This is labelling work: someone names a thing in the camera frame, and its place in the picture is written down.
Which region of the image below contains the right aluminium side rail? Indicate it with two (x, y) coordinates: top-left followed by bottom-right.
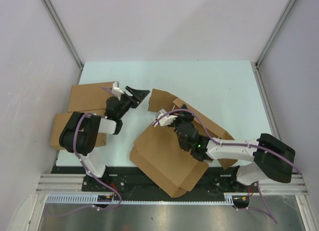
(250, 62), (281, 140)

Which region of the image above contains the upper folded cardboard box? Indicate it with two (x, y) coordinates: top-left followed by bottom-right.
(67, 82), (113, 112)

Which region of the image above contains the right aluminium frame post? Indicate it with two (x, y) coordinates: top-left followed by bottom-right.
(255, 0), (298, 67)

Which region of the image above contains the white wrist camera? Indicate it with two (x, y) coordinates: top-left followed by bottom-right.
(152, 109), (177, 127)
(111, 81), (124, 97)

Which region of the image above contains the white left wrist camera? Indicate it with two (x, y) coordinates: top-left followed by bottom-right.
(111, 81), (124, 97)

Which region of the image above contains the aluminium frame post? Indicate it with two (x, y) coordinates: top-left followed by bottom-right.
(41, 0), (84, 71)
(255, 0), (298, 67)

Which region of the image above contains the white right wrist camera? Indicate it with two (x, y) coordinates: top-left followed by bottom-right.
(152, 109), (177, 127)

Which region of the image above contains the brown cardboard box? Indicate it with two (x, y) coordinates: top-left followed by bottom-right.
(129, 88), (239, 198)

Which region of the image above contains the front aluminium frame rail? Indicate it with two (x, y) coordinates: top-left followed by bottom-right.
(37, 174), (308, 195)

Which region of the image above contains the left aluminium frame post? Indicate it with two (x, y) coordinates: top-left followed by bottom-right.
(41, 0), (84, 71)

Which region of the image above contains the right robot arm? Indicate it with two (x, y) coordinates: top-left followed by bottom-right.
(170, 107), (296, 192)

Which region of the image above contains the grey slotted cable duct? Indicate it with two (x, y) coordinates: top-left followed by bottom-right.
(46, 192), (249, 205)

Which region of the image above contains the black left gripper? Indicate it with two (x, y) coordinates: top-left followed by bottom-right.
(117, 86), (150, 119)

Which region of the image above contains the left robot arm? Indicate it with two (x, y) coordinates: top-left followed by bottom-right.
(59, 81), (150, 191)

